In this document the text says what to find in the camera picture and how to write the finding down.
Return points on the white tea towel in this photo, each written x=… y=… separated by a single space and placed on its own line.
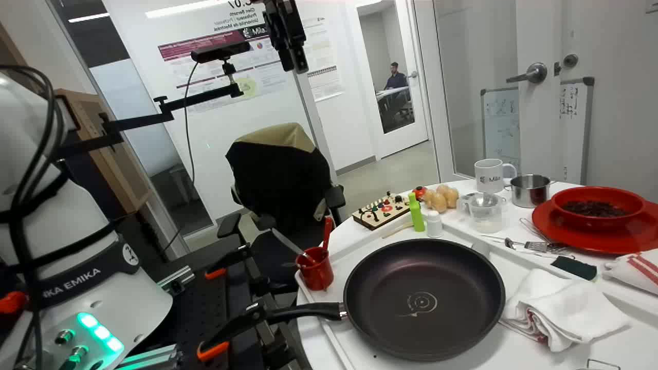
x=561 y=314

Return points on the small steel pot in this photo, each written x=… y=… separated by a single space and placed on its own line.
x=528 y=190

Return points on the black office chair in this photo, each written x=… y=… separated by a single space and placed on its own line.
x=284 y=179

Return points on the robot base with lights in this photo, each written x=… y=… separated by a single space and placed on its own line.
x=75 y=294

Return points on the bread rolls on plate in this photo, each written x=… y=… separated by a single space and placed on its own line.
x=439 y=198

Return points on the red plate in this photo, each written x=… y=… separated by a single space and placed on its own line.
x=632 y=237

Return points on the red cup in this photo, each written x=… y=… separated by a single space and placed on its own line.
x=315 y=267

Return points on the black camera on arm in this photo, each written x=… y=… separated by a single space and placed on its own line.
x=219 y=51

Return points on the small steel bowl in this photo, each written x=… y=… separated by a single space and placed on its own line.
x=480 y=207

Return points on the white mug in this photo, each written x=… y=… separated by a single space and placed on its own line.
x=492 y=175

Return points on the sushi tray toy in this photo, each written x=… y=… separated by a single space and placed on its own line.
x=380 y=211

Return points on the red striped cloth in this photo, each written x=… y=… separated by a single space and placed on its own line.
x=636 y=269

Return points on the orange handled clamp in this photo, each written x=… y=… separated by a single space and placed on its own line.
x=219 y=344

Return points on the black frying pan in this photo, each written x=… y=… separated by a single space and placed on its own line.
x=419 y=298

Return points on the silver door handle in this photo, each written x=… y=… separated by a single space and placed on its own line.
x=534 y=75

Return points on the red bowl with food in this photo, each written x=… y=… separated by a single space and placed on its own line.
x=597 y=207

